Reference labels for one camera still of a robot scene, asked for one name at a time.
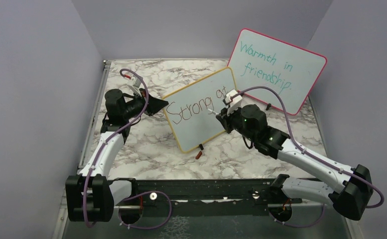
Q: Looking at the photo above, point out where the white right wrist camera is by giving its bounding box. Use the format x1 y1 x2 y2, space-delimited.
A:
223 89 243 116

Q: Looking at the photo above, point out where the aluminium table frame rail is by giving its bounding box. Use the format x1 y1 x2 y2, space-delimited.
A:
51 60 112 239

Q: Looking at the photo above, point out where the brown marker cap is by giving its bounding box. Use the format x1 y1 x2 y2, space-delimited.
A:
195 151 203 159

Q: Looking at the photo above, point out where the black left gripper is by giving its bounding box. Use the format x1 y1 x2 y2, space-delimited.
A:
122 87 168 120

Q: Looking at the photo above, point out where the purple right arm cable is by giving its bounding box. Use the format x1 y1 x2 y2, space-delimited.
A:
224 86 385 229

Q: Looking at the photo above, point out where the yellow framed whiteboard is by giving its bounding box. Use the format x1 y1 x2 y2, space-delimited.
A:
163 67 237 153

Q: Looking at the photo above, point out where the pink framed whiteboard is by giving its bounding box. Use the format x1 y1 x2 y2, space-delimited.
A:
227 28 327 116

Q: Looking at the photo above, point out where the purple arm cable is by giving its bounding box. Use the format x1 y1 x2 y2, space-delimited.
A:
82 68 172 231
224 86 385 229

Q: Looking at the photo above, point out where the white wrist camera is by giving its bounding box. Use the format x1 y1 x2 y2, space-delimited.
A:
223 89 243 116
126 76 143 96

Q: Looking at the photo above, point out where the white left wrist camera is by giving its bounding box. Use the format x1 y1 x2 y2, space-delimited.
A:
126 76 143 96

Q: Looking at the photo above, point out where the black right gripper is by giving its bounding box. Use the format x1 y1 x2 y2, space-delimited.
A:
217 103 257 142

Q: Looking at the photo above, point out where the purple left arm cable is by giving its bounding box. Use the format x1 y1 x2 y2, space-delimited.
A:
82 68 172 231

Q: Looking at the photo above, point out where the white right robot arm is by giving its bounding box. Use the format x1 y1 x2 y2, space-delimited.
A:
216 105 374 221

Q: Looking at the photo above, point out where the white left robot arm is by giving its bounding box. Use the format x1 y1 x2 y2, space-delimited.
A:
65 89 169 224

